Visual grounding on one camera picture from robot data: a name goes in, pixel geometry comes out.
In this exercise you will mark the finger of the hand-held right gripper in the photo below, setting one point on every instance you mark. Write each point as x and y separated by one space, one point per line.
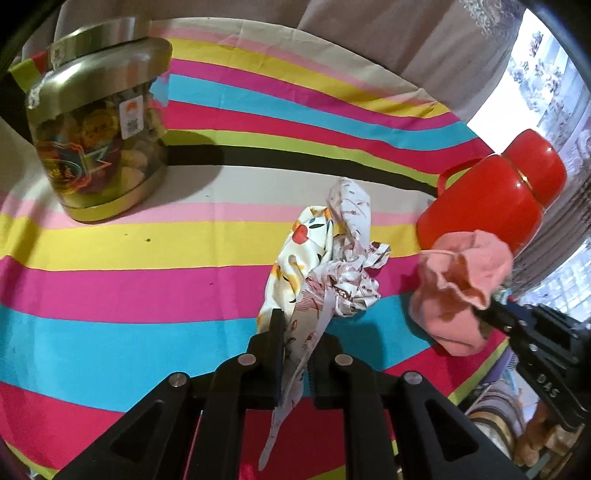
496 321
517 304

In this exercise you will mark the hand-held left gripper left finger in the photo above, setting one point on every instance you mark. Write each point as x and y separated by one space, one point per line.
270 355

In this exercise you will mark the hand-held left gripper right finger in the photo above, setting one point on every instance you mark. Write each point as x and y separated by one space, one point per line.
323 369

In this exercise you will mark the pink sock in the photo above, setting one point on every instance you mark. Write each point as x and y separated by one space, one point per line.
457 277

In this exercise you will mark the pink white floral cloth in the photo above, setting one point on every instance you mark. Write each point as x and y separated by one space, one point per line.
351 277

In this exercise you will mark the person's right hand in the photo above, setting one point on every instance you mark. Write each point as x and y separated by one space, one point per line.
531 436

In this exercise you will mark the beige striped fleece blanket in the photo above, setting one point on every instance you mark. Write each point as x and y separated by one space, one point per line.
494 406

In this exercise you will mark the white fruit print cloth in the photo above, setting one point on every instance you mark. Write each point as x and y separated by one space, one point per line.
295 258

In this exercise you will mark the red thermos jug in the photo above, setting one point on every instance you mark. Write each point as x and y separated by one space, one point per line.
485 203

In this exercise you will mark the colourful striped tablecloth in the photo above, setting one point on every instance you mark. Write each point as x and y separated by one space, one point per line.
115 300

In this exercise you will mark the white lace curtain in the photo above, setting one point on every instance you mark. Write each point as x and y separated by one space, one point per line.
545 69

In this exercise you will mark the glass jar with gold lid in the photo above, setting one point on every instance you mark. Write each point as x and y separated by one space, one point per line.
92 152

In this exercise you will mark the beige curtain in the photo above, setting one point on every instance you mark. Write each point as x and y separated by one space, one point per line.
369 41

